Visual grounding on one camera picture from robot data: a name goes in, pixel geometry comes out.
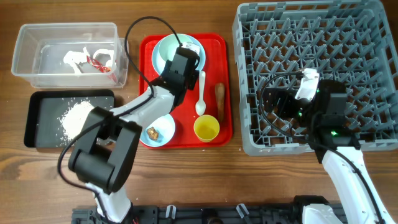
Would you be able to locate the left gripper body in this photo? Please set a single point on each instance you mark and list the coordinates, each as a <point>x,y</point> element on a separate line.
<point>192,79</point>

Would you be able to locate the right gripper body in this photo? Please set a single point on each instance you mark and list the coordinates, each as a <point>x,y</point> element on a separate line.
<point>290,107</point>

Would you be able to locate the green bowl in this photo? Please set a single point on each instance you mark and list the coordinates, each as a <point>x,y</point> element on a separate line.
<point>169,44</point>

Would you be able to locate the light blue plate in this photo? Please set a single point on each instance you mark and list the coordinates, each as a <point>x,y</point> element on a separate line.
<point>159,65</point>

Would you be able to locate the carrot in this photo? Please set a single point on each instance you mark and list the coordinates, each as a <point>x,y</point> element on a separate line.
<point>219,95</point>

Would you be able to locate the yellow cup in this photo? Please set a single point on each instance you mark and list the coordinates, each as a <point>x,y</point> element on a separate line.
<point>206,128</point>

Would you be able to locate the small blue bowl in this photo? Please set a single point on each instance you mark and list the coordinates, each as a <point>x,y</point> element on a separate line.
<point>165,128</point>

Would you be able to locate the brown food scrap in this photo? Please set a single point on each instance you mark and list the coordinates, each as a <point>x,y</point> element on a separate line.
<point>152,134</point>

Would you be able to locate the red snack wrapper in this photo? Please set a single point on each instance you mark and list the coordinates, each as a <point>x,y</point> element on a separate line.
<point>102,68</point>

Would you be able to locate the white rice pile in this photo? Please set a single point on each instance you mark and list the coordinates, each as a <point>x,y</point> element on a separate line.
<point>72,121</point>

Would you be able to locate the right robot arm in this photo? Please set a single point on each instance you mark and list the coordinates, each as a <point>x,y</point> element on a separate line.
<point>337,148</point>

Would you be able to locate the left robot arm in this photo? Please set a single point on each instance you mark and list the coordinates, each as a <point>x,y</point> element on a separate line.
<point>104,151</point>

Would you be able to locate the grey dishwasher rack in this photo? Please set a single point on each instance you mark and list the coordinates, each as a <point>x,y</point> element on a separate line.
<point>346,41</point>

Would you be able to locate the white plastic spoon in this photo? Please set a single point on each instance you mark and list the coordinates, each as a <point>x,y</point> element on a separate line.
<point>200,106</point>

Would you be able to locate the red serving tray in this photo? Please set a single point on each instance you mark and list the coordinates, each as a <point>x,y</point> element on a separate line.
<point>216,68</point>

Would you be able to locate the clear plastic bin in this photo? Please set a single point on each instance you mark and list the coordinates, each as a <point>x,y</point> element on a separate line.
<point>40,49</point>

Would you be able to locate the black plastic tray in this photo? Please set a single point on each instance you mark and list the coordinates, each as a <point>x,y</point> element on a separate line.
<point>42,128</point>

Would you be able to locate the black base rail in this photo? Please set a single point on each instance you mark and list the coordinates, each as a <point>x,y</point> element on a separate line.
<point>273,213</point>

